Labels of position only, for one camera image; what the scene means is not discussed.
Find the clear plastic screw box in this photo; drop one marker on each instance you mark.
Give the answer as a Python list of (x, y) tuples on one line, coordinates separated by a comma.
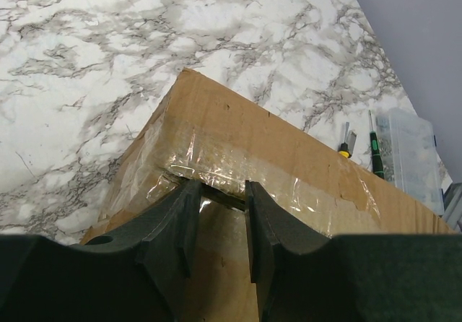
[(408, 151)]

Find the yellow handled stubby screwdriver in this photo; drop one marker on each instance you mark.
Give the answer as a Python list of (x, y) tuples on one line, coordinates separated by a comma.
[(346, 148)]

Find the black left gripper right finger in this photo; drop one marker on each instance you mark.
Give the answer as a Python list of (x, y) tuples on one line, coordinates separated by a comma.
[(301, 275)]

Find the brown cardboard express box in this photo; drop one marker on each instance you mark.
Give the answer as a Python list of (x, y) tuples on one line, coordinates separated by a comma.
[(203, 131)]

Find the aluminium side rail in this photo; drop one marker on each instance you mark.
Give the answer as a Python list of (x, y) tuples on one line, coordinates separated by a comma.
[(452, 206)]

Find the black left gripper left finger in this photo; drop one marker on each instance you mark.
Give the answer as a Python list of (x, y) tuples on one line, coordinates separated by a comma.
[(136, 272)]

